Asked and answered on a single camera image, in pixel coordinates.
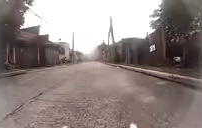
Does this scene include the grey concrete road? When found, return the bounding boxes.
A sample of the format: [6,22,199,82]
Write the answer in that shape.
[0,60,202,128]

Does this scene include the leaning utility pole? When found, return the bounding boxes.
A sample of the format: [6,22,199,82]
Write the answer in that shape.
[107,15,116,46]

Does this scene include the pale building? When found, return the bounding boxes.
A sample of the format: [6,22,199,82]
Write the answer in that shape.
[57,41,71,63]

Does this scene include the pale concrete kerb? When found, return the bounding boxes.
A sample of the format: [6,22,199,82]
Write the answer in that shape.
[103,61,202,94]

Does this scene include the robot's own part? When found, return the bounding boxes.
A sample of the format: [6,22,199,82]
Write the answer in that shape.
[129,122,138,128]

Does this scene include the brown house with porch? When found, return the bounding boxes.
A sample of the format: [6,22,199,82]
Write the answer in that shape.
[3,25,62,68]

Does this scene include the raised concrete kerb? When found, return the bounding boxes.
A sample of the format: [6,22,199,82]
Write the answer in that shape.
[0,63,73,80]

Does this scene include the large leafy tree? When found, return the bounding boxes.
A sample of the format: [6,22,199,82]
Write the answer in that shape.
[149,0,202,69]

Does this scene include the dark tree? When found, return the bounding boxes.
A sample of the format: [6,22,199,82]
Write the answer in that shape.
[0,0,35,74]

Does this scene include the dark wall with white sign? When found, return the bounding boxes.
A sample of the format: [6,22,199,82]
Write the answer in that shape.
[103,30,202,69]

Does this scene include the overhead wires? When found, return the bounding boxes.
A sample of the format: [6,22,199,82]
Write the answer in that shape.
[27,7,48,24]

